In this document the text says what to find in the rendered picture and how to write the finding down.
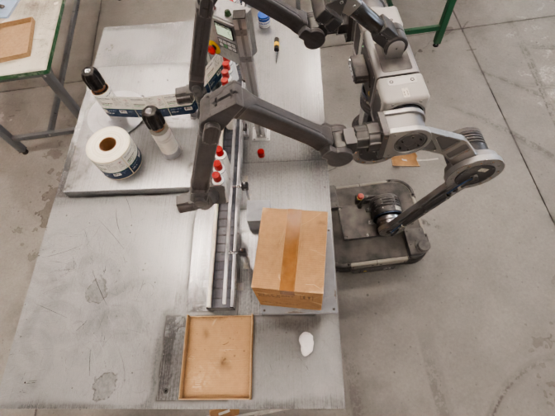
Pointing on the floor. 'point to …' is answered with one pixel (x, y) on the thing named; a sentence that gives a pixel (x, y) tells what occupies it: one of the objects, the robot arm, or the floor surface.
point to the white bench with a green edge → (42, 63)
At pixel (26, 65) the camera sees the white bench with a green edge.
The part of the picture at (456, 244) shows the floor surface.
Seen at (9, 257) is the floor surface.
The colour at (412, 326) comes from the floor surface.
